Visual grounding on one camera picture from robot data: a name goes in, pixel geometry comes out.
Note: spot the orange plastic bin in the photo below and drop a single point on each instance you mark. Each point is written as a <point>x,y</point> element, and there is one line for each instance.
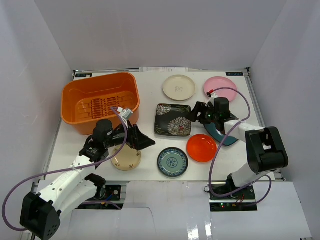
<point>86,101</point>

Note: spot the orange round plate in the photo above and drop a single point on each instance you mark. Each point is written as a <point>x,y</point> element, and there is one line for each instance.
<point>201,148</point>

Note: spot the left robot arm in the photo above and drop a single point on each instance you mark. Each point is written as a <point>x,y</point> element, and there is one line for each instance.
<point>41,213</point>

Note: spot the blue white patterned plate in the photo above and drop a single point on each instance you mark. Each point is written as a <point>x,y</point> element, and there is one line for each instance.
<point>172,162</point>

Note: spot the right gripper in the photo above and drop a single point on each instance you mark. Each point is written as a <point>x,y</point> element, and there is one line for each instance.
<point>199,108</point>

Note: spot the beige floral round plate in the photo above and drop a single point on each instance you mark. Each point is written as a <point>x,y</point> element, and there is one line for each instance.
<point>127,159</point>

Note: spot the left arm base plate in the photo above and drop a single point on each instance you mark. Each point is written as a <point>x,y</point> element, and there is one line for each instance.
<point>109,199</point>

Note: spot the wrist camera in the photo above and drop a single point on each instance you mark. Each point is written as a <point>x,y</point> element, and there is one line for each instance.
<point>124,113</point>
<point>211,96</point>

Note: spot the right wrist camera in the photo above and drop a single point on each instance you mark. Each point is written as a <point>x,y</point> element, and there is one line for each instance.
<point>211,96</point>

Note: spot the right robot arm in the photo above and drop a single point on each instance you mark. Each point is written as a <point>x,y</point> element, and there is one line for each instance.
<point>265,150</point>

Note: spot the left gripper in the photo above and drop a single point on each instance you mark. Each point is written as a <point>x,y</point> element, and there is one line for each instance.
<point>134,136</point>

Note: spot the cream round plate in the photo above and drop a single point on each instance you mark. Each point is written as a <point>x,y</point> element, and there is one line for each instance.
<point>179,87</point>

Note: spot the dark teal plate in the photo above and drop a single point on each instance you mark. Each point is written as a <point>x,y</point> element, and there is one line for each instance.
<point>217,135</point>

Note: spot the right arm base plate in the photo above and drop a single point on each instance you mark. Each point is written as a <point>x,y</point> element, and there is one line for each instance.
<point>242,201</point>

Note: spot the black floral square plate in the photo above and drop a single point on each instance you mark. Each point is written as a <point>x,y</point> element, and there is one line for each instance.
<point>170,120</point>

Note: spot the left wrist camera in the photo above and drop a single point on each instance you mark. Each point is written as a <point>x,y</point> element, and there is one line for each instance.
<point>124,113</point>

